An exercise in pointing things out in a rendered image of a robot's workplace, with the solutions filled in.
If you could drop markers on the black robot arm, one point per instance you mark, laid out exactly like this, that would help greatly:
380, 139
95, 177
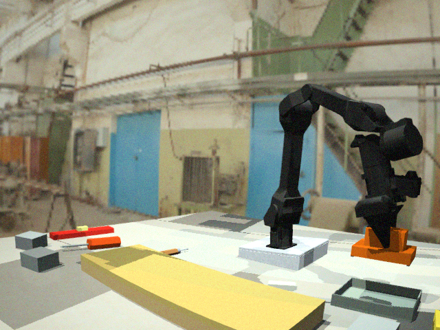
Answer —
397, 140

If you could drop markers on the orange-handled awl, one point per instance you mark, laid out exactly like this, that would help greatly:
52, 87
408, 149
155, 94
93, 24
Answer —
99, 243

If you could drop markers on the yellow panel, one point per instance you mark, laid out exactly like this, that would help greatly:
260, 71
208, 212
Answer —
196, 297

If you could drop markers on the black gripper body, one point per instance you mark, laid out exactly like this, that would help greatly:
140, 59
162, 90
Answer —
377, 202

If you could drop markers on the red bar with yellow insert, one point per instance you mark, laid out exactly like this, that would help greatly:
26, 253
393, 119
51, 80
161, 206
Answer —
80, 232

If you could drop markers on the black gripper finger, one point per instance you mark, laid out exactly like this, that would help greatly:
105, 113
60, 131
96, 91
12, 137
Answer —
380, 224
393, 220

